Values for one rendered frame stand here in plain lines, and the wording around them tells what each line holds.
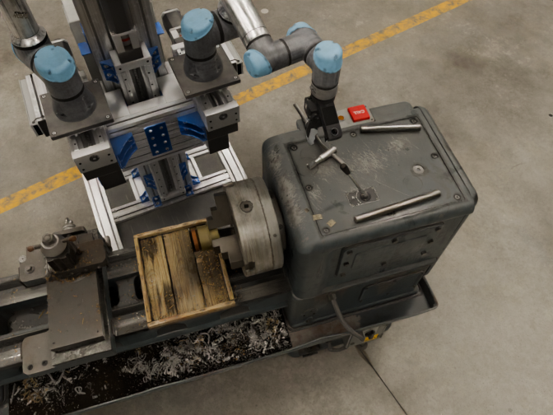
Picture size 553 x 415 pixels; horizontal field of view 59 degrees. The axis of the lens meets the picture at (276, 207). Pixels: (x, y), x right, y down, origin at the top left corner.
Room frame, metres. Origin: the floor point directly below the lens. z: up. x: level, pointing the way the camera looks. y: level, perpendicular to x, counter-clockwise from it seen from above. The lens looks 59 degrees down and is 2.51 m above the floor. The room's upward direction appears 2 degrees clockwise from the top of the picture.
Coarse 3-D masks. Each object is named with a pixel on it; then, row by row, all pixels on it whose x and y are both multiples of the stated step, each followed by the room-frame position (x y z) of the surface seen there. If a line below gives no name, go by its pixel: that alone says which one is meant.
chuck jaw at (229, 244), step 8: (216, 240) 0.72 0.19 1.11; (224, 240) 0.72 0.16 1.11; (232, 240) 0.72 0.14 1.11; (216, 248) 0.70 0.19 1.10; (224, 248) 0.69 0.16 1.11; (232, 248) 0.69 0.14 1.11; (224, 256) 0.67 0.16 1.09; (232, 256) 0.66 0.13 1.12; (240, 256) 0.66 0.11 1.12; (232, 264) 0.64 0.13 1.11; (240, 264) 0.64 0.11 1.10; (248, 264) 0.64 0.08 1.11
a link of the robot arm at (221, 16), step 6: (222, 6) 1.47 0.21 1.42; (216, 12) 1.48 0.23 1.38; (222, 12) 1.46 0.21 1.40; (222, 18) 1.45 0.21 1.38; (228, 18) 1.44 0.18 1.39; (222, 24) 1.45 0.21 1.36; (228, 24) 1.44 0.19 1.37; (228, 30) 1.44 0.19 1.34; (234, 30) 1.45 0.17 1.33; (228, 36) 1.44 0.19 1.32; (234, 36) 1.45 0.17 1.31
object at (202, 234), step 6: (198, 228) 0.76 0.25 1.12; (204, 228) 0.76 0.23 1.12; (216, 228) 0.76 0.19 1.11; (192, 234) 0.74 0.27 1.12; (198, 234) 0.74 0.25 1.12; (204, 234) 0.74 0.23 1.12; (210, 234) 0.74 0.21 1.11; (216, 234) 0.74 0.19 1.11; (192, 240) 0.72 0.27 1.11; (198, 240) 0.72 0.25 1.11; (204, 240) 0.72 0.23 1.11; (210, 240) 0.72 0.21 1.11; (198, 246) 0.70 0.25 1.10; (204, 246) 0.70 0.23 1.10; (210, 246) 0.71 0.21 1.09
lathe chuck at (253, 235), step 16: (240, 192) 0.83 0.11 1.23; (256, 192) 0.83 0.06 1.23; (240, 208) 0.77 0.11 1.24; (256, 208) 0.77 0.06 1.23; (240, 224) 0.72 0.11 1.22; (256, 224) 0.72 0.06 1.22; (240, 240) 0.68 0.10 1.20; (256, 240) 0.68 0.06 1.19; (256, 256) 0.65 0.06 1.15; (256, 272) 0.64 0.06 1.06
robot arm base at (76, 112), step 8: (72, 96) 1.18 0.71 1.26; (80, 96) 1.20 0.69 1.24; (88, 96) 1.23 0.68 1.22; (56, 104) 1.17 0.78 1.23; (64, 104) 1.17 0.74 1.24; (72, 104) 1.17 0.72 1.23; (80, 104) 1.18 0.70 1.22; (88, 104) 1.21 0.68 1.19; (56, 112) 1.17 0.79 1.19; (64, 112) 1.16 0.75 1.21; (72, 112) 1.16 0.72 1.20; (80, 112) 1.17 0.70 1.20; (88, 112) 1.18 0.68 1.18; (64, 120) 1.15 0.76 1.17; (72, 120) 1.15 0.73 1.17; (80, 120) 1.16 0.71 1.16
